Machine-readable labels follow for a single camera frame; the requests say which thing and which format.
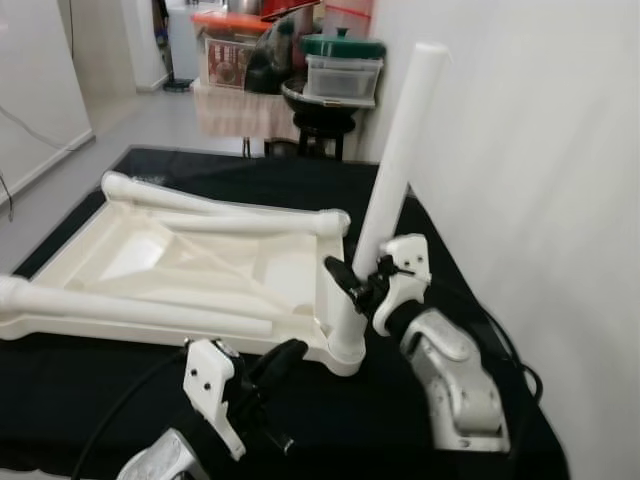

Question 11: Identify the white plastic children table top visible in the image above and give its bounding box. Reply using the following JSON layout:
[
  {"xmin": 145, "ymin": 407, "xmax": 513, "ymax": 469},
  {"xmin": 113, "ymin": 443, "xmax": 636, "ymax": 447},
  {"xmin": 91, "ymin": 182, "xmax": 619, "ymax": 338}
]
[{"xmin": 0, "ymin": 180, "xmax": 366, "ymax": 378}]

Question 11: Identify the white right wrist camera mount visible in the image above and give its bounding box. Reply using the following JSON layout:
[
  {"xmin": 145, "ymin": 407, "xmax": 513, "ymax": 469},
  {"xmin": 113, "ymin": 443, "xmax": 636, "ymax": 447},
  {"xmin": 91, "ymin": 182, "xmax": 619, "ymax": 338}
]
[{"xmin": 373, "ymin": 233, "xmax": 433, "ymax": 338}]

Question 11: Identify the black tablecloth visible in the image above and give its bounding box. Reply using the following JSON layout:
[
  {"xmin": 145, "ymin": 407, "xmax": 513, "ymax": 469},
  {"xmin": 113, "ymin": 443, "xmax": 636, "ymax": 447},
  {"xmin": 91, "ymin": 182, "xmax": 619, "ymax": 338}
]
[{"xmin": 0, "ymin": 147, "xmax": 561, "ymax": 480}]

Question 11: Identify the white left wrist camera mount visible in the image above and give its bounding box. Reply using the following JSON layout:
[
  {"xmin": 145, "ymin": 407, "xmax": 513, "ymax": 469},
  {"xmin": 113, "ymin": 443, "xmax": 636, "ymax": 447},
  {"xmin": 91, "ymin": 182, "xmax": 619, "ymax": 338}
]
[{"xmin": 183, "ymin": 338, "xmax": 244, "ymax": 461}]

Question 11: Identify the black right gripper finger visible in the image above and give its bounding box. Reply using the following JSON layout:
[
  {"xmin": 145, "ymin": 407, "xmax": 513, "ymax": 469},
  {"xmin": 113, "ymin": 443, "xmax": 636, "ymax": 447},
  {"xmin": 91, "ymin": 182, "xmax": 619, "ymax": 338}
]
[{"xmin": 323, "ymin": 256, "xmax": 367, "ymax": 303}]

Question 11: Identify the orange lid storage box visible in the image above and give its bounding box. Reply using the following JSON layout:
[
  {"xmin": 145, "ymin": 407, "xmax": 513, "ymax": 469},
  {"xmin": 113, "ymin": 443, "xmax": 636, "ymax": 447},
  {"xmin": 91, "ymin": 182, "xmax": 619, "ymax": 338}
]
[{"xmin": 193, "ymin": 8, "xmax": 271, "ymax": 91}]

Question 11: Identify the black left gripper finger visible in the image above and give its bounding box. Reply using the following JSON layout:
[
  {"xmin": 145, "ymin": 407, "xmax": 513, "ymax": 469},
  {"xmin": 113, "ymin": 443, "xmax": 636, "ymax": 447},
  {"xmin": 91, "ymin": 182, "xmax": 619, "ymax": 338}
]
[{"xmin": 250, "ymin": 338, "xmax": 309, "ymax": 389}]

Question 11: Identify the beige cloth covered side table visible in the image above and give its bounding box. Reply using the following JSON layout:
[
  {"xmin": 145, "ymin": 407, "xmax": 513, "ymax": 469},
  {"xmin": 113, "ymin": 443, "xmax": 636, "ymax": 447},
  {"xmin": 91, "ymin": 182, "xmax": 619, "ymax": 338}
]
[{"xmin": 192, "ymin": 82, "xmax": 301, "ymax": 141}]

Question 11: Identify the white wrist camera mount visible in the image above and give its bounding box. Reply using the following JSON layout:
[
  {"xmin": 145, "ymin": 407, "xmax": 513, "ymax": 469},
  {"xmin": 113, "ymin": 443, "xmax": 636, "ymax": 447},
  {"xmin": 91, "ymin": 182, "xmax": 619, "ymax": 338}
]
[
  {"xmin": 183, "ymin": 338, "xmax": 244, "ymax": 461},
  {"xmin": 373, "ymin": 233, "xmax": 433, "ymax": 338}
]

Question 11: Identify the clear container green lid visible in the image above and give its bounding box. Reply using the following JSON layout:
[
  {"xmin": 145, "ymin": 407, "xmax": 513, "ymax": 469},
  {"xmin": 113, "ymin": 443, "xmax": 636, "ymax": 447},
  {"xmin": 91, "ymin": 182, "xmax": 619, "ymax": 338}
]
[{"xmin": 300, "ymin": 30, "xmax": 386, "ymax": 106}]

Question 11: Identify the black bag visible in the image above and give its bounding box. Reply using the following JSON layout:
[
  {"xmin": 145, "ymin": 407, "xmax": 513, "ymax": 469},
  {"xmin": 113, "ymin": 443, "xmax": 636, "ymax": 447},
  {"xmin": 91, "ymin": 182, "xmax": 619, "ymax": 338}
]
[{"xmin": 245, "ymin": 20, "xmax": 301, "ymax": 96}]

